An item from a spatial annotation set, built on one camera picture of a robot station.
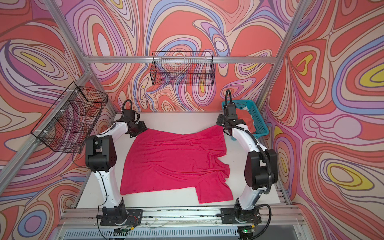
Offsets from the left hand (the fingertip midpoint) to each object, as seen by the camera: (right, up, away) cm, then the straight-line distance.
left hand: (147, 127), depth 103 cm
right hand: (+52, +4, -11) cm, 53 cm away
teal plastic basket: (+79, -2, -2) cm, 79 cm away
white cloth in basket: (+73, +14, +10) cm, 75 cm away
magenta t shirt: (+10, -21, -9) cm, 25 cm away
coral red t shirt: (+72, +7, +4) cm, 72 cm away
